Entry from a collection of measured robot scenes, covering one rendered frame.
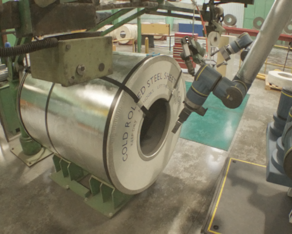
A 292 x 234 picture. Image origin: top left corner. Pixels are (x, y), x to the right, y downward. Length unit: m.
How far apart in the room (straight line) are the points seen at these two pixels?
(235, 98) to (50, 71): 0.79
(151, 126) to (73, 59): 1.61
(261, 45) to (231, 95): 0.30
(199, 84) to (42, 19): 0.78
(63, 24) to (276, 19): 0.92
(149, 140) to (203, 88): 1.09
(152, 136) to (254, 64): 1.26
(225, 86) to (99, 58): 0.63
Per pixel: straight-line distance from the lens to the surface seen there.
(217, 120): 3.83
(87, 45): 0.59
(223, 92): 1.04
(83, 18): 0.62
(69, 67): 0.56
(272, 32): 1.13
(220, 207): 1.74
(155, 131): 2.06
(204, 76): 1.05
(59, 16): 0.58
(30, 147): 3.01
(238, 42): 1.96
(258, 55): 1.14
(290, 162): 1.00
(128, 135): 1.45
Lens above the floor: 1.62
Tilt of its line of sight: 26 degrees down
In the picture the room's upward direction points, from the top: straight up
